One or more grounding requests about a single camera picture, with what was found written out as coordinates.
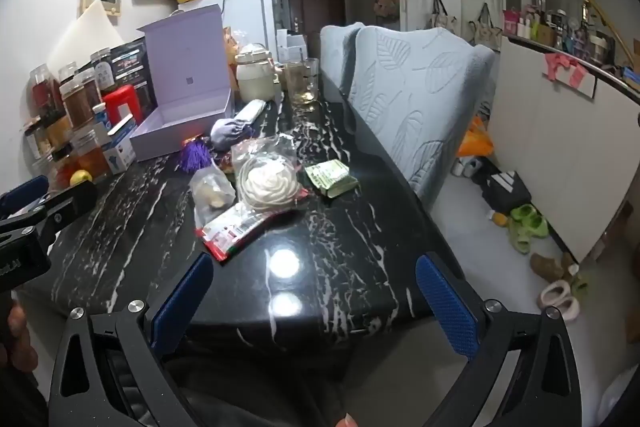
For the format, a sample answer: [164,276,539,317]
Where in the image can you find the white open boxes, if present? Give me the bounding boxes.
[276,28,309,64]

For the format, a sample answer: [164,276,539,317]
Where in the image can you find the printed canvas tote bag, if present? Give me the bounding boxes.
[469,3,504,51]

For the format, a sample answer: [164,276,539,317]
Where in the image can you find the brown slippers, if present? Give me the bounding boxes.
[529,251,578,284]

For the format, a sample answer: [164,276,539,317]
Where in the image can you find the white shoes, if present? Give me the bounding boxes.
[451,156,484,178]

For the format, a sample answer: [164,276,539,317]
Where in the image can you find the pink slippers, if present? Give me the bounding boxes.
[536,278,582,321]

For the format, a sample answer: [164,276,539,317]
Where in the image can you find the black shoe box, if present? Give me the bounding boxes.
[471,171,532,214]

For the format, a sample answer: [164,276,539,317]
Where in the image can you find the white fridge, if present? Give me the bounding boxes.
[177,0,276,58]

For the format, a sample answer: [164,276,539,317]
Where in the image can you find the lavender gift box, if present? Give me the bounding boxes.
[129,4,236,162]

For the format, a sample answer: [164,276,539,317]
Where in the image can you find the green slippers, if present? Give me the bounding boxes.
[506,203,549,254]

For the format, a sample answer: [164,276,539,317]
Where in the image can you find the cluster of glass jars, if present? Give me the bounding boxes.
[22,48,118,188]

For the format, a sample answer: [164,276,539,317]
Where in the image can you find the person's left hand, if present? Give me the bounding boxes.
[6,302,40,370]

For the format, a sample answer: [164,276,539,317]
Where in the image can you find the blue and white carton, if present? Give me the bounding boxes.
[106,113,139,174]

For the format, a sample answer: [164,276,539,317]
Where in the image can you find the cream jar with white lid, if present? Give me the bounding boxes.
[235,48,282,105]

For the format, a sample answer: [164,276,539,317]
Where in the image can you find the red plastic container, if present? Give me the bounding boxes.
[101,85,142,126]

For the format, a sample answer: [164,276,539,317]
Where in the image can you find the white counter cabinet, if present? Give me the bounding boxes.
[486,33,640,264]

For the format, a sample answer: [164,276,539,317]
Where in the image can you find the white tissue pack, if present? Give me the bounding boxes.
[234,99,271,128]

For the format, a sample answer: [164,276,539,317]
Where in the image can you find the clear glass cup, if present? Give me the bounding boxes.
[285,58,321,106]

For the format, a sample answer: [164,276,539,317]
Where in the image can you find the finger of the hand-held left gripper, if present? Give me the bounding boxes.
[30,181,99,253]
[0,176,49,218]

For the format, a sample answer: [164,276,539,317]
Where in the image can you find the black printed package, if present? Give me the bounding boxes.
[109,37,157,114]

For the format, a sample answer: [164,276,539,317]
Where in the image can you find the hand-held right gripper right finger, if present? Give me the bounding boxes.
[416,252,583,427]

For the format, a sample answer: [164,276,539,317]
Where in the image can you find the pink paper notes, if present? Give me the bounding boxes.
[544,52,589,88]

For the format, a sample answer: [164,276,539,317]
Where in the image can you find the white rose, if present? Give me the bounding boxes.
[235,138,312,214]

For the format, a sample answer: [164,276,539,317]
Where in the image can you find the white foam board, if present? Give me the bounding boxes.
[46,0,127,68]

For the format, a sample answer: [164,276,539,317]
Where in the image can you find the orange snack bags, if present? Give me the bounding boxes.
[223,26,243,80]

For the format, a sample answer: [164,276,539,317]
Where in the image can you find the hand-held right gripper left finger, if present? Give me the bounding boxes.
[47,252,215,427]

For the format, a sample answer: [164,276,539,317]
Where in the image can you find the orange plastic bag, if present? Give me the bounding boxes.
[456,116,497,158]

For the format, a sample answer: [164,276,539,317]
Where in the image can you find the grey leaf-pattern chair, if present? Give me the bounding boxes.
[346,26,497,210]
[319,22,367,100]

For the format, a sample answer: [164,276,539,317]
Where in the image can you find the beige tote bag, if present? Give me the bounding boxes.
[429,0,459,36]

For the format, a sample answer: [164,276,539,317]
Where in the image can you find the row of bottles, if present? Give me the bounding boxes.
[501,3,640,80]

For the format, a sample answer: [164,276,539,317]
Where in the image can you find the purple satin sachet with tassel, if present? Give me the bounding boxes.
[177,118,257,174]

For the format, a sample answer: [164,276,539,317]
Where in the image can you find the green packet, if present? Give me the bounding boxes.
[304,160,359,198]

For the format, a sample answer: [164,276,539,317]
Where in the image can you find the red and white snack packet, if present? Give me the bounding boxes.
[195,202,301,264]

